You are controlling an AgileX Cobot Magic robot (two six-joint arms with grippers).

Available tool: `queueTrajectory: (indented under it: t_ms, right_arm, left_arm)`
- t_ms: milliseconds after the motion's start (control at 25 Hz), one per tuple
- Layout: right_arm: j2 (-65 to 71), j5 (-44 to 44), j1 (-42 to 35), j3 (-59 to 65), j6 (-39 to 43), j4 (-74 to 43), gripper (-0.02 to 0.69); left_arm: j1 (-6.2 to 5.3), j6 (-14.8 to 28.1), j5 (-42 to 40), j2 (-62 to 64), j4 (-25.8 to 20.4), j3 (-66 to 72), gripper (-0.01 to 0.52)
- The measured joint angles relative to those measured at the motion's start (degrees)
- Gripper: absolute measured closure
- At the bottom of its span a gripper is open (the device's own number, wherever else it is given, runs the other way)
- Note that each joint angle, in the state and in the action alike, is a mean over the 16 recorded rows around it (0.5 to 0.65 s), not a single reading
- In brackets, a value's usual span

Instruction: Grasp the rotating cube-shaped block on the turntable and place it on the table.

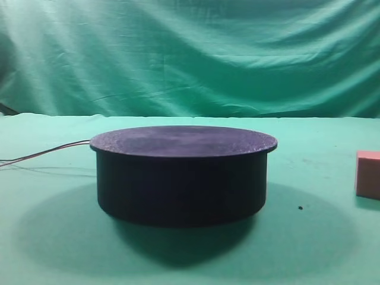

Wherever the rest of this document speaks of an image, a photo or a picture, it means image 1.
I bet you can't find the black wire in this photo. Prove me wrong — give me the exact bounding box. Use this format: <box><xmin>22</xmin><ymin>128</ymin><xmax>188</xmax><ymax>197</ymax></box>
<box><xmin>0</xmin><ymin>139</ymin><xmax>91</xmax><ymax>163</ymax></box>

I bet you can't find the red wire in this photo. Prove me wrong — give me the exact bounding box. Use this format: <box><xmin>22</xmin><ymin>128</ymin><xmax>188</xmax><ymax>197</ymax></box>
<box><xmin>0</xmin><ymin>141</ymin><xmax>91</xmax><ymax>164</ymax></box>

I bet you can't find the green backdrop cloth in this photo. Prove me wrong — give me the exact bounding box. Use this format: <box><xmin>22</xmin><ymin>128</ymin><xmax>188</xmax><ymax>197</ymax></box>
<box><xmin>1</xmin><ymin>1</ymin><xmax>379</xmax><ymax>118</ymax></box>

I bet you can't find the black round turntable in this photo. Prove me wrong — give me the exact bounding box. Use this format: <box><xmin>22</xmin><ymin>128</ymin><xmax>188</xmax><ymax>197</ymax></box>
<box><xmin>89</xmin><ymin>125</ymin><xmax>278</xmax><ymax>228</ymax></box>

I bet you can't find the pink cube block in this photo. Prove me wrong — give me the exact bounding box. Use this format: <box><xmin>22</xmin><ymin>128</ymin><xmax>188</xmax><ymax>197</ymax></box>
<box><xmin>355</xmin><ymin>150</ymin><xmax>379</xmax><ymax>200</ymax></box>

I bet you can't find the green table cloth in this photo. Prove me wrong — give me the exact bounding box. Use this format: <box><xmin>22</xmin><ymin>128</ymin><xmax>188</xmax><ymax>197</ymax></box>
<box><xmin>1</xmin><ymin>113</ymin><xmax>379</xmax><ymax>284</ymax></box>

